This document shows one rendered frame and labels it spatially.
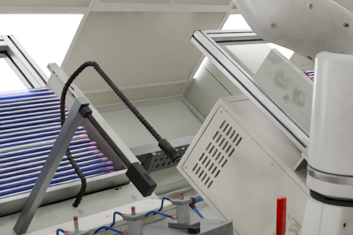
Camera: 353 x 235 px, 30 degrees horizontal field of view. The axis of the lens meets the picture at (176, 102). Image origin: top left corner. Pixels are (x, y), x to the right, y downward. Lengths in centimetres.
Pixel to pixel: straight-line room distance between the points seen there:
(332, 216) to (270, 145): 129
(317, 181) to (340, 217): 5
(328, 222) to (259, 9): 25
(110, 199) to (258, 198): 89
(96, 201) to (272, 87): 100
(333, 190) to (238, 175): 136
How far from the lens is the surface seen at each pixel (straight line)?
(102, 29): 366
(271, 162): 201
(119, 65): 398
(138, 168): 87
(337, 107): 72
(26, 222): 110
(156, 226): 111
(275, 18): 77
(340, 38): 83
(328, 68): 72
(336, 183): 74
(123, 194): 128
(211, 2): 417
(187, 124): 445
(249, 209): 209
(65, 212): 119
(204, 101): 460
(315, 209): 75
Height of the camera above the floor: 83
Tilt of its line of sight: 27 degrees up
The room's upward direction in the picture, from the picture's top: 43 degrees counter-clockwise
